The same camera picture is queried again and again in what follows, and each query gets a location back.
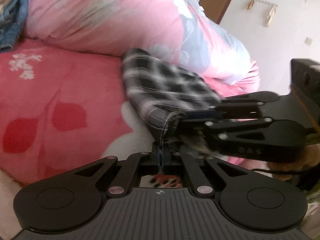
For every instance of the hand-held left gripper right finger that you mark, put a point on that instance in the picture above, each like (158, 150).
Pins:
(163, 157)

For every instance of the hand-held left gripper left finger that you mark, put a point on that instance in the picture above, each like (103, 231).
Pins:
(157, 155)

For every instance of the black white plaid pants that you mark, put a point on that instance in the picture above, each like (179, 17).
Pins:
(160, 80)

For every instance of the red floral fleece blanket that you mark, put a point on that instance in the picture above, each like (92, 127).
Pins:
(62, 92)

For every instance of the brown wooden door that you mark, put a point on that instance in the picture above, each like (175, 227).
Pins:
(217, 0)

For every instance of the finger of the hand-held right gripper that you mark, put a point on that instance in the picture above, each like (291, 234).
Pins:
(195, 127)
(202, 115)

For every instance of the pink grey floral duvet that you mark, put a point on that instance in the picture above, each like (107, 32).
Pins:
(100, 17)

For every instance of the white wall plate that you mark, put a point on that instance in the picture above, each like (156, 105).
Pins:
(308, 41)

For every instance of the beige hanging wall ornament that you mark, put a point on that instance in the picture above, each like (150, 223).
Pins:
(250, 4)
(270, 16)

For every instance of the blue jeans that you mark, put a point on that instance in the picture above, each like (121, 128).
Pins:
(12, 30)

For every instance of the person's right hand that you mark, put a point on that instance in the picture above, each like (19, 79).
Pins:
(312, 157)

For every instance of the pink printed pillow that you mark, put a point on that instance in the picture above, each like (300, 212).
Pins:
(251, 80)

